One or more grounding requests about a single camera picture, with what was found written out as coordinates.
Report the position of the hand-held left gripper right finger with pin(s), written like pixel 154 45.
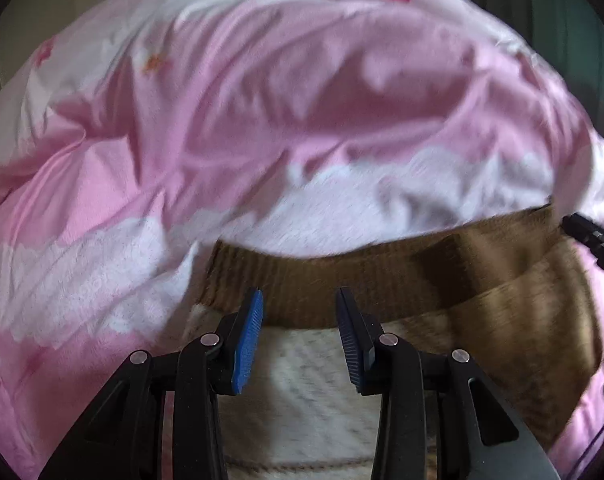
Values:
pixel 352 347

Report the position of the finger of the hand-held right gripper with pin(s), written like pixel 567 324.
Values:
pixel 597 242

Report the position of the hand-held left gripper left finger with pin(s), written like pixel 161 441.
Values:
pixel 247 347

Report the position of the brown plaid knit sweater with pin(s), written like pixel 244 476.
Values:
pixel 382 280

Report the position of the green curtain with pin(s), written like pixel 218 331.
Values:
pixel 557 10

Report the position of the pink floral duvet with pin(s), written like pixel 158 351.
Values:
pixel 282 110

